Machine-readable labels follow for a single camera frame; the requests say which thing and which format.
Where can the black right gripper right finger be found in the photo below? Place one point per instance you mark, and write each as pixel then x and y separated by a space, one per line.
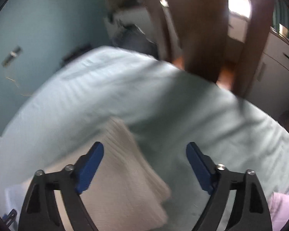
pixel 250 209

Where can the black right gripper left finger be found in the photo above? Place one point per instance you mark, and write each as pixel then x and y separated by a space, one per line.
pixel 40 210

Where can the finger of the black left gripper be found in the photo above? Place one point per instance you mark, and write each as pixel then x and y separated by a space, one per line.
pixel 10 218

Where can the white knitted sweater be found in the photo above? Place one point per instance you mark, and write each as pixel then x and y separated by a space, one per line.
pixel 125 193

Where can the lilac sleeved forearm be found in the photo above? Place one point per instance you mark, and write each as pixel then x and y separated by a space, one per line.
pixel 278 205

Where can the dark clothes pile on floor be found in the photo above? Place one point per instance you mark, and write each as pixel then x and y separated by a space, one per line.
pixel 131 37

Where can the white low drawer cabinet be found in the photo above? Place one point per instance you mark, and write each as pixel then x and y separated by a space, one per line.
pixel 270 88

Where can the light blue bed sheet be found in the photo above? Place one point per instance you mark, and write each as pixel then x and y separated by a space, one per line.
pixel 164 107

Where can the blue window curtain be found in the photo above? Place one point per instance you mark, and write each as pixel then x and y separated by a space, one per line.
pixel 280 16

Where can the brown wooden chair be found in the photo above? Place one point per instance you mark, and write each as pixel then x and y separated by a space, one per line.
pixel 202 30

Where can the black wall socket strip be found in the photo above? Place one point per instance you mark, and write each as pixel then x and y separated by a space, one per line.
pixel 12 56

